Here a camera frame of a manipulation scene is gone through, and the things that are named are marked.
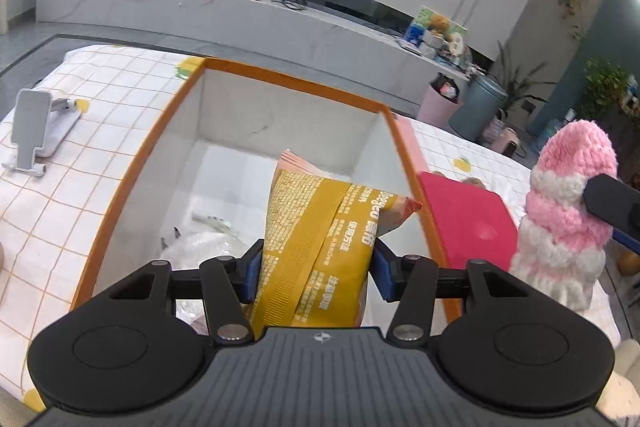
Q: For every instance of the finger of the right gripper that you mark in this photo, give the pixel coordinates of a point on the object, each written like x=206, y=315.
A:
x=618, y=205

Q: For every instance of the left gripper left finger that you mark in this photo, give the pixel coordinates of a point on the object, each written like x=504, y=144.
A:
x=228, y=284

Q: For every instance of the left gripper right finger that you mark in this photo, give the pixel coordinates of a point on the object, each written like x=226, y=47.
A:
x=411, y=282

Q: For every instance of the plastic white bouquet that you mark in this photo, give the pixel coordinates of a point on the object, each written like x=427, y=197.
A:
x=201, y=238

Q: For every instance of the yellow snack bag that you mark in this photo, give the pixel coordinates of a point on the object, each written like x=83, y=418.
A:
x=319, y=239

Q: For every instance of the red Wonderlab box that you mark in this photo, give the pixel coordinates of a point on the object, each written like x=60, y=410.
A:
x=471, y=222

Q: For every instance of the orange cardboard box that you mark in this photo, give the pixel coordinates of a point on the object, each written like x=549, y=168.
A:
x=214, y=149

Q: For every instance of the pink small heater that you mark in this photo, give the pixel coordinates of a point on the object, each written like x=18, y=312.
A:
x=507, y=142

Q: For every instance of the tall leafy floor plant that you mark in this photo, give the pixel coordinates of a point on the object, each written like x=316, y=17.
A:
x=518, y=83

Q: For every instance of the grey trash can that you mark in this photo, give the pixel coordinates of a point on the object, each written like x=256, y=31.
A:
x=480, y=104

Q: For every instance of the pink waste bin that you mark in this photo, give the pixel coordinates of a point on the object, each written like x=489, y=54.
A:
x=440, y=102

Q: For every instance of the checkered lemon tablecloth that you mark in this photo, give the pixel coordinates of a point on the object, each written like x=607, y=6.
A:
x=48, y=224

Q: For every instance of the small teddy bear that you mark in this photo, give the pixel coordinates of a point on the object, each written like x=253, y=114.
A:
x=439, y=25

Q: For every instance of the white phone stand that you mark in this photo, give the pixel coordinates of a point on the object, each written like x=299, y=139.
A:
x=40, y=124

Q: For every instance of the white marble tv console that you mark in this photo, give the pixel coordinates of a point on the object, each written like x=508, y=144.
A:
x=308, y=38

